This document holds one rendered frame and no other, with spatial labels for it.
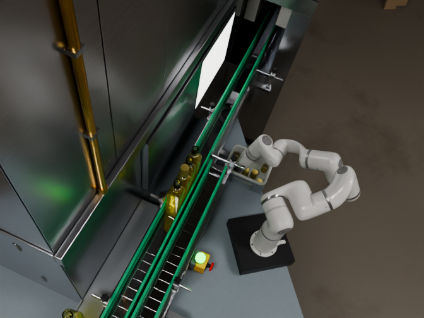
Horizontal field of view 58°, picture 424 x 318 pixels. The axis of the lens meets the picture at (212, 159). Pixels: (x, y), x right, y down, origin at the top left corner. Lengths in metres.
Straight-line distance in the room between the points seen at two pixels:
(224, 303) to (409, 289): 1.61
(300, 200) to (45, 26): 1.11
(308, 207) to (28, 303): 1.16
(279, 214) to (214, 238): 0.42
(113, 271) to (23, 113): 1.02
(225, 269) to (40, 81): 1.28
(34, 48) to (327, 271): 2.41
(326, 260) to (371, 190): 0.74
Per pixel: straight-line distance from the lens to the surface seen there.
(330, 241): 2.86
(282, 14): 2.32
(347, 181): 1.50
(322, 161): 1.62
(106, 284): 1.60
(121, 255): 1.63
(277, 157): 1.71
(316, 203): 1.50
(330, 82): 3.79
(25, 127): 0.72
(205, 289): 1.74
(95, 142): 0.94
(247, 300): 1.76
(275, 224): 1.50
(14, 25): 0.62
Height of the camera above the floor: 2.42
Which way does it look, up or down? 56 degrees down
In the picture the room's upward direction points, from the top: 15 degrees clockwise
